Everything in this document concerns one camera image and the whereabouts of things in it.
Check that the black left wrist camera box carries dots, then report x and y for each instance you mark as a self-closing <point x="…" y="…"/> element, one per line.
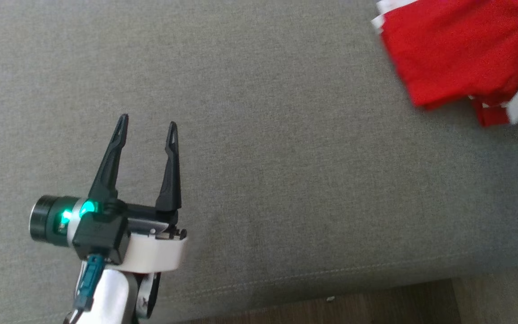
<point x="99" y="234"/>

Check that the large grey sofa seat cushion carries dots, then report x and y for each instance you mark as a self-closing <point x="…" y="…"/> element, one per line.
<point x="286" y="157"/>

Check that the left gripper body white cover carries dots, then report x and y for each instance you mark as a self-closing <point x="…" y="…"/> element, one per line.
<point x="155" y="252"/>

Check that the red and white shirt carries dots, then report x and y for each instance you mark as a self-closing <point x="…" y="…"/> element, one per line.
<point x="457" y="49"/>

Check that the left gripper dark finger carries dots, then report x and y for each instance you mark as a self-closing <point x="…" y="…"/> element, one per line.
<point x="108" y="171"/>
<point x="171" y="180"/>

